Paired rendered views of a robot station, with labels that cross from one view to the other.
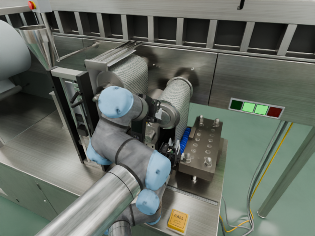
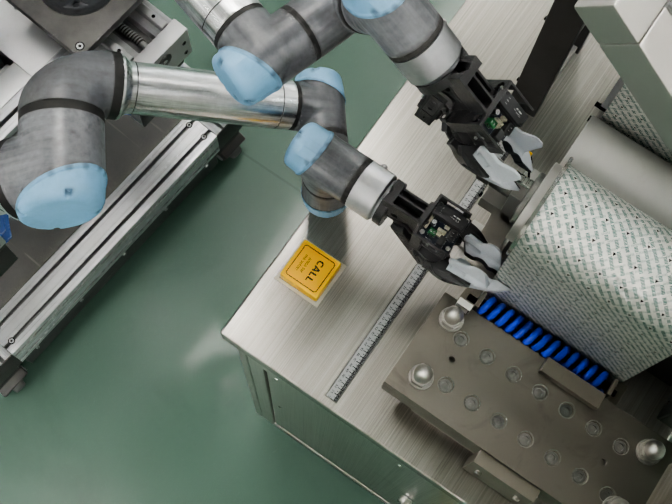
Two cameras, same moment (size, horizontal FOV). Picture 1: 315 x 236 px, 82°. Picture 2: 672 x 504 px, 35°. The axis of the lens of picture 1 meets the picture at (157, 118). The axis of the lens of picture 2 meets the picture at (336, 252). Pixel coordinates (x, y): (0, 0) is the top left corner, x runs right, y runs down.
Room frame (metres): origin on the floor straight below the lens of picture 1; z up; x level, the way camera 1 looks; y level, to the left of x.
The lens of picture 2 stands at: (0.44, -0.51, 2.53)
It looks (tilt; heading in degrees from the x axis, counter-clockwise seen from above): 74 degrees down; 97
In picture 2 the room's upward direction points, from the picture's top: 7 degrees clockwise
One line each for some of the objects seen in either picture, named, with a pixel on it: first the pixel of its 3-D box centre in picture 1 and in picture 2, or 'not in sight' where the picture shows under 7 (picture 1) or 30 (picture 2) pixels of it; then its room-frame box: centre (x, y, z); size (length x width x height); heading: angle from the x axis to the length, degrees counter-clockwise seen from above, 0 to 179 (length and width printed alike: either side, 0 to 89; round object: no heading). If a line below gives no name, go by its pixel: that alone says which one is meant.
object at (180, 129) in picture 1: (181, 127); (569, 320); (0.72, -0.13, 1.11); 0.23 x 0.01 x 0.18; 158
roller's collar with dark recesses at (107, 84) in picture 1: (106, 90); not in sight; (0.70, 0.22, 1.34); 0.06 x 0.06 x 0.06; 68
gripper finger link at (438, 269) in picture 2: (175, 155); (446, 263); (0.55, -0.08, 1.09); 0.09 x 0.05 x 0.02; 157
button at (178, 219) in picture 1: (178, 220); (310, 270); (0.35, -0.09, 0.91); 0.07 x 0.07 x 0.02; 68
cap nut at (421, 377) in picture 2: (208, 161); (422, 374); (0.55, -0.23, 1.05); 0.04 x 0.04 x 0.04
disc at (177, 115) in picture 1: (163, 114); (539, 206); (0.64, -0.02, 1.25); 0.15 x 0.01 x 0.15; 68
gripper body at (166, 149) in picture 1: (166, 160); (421, 222); (0.50, -0.04, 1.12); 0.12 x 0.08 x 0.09; 158
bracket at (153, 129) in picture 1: (152, 151); (496, 213); (0.61, 0.02, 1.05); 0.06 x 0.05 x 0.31; 158
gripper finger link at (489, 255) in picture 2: (170, 143); (492, 255); (0.60, -0.06, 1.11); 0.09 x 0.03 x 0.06; 160
